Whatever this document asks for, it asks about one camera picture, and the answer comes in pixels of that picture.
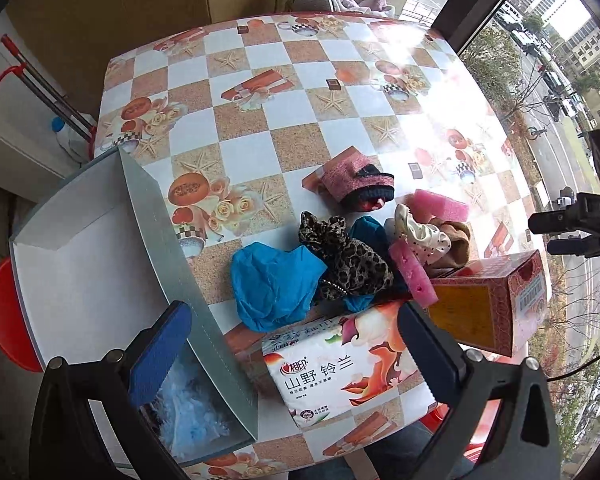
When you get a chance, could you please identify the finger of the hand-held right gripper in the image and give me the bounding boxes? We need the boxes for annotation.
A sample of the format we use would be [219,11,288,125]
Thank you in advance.
[527,189,600,235]
[546,236,600,259]

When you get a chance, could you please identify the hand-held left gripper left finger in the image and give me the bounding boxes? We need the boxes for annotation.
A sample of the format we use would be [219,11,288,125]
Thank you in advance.
[30,300,194,480]

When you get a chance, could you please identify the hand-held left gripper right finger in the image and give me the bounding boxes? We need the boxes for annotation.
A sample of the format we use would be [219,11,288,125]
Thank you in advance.
[397,302,564,480]

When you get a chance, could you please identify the white polka dot scrunchie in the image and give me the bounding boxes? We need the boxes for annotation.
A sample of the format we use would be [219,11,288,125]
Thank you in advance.
[392,204,453,266]

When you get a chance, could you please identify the blue nonwoven cloth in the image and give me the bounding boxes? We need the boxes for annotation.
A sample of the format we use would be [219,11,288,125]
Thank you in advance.
[230,242,328,333]
[342,216,396,313]

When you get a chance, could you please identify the grey storage box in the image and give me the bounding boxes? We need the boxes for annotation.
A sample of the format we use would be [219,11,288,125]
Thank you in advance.
[9,147,259,466]

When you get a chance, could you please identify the red plastic stool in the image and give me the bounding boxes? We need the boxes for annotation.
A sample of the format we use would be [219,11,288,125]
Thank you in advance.
[420,350,501,461]
[0,257,43,373]

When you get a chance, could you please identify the light blue crumpled plastic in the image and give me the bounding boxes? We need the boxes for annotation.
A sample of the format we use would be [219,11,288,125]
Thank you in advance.
[152,355,233,461]

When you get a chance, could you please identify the red cardboard box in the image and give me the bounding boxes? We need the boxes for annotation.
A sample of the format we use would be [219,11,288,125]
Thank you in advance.
[427,249,548,358]

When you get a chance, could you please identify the pink foam strip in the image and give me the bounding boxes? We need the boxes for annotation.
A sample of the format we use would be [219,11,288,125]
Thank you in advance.
[412,189,471,223]
[390,239,438,306]

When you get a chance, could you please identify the brown fabric scrunchie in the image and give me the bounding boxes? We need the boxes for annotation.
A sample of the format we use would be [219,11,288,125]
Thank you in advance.
[430,220,473,268]

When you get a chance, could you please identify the printed tissue pack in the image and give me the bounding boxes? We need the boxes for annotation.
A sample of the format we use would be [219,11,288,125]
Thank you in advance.
[261,302,438,431]

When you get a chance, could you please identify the person's leg in jeans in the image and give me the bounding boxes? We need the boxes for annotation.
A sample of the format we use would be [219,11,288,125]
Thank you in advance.
[337,420,476,480]

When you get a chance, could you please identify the leopard print scrunchie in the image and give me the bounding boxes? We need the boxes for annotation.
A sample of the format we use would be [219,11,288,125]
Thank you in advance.
[298,211,395,302]

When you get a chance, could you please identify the black red knitted band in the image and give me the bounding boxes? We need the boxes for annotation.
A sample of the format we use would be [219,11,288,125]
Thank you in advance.
[341,164,396,213]

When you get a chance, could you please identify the pink glitter foam block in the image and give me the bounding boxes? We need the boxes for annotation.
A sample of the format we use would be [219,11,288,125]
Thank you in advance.
[302,146,376,200]

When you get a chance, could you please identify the blue capped plastic bottle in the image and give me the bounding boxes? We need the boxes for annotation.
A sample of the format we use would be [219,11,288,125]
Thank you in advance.
[50,116,98,163]

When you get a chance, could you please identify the white cabinet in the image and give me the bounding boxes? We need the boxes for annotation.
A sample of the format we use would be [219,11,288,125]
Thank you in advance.
[0,10,81,181]

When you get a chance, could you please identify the grey chair back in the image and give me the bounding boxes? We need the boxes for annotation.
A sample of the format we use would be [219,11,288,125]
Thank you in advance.
[292,0,338,13]

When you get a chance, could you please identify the large cardboard box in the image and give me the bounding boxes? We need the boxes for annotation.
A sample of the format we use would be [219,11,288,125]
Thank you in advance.
[5,0,306,116]

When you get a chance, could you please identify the black cable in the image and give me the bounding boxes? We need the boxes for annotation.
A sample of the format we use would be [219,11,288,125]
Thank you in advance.
[545,352,600,377]

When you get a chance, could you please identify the dark window frame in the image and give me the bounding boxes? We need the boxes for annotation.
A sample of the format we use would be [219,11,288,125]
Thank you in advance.
[432,0,551,56]

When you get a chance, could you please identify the red handled mop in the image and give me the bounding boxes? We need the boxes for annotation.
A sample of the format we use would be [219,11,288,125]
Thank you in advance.
[0,34,98,143]

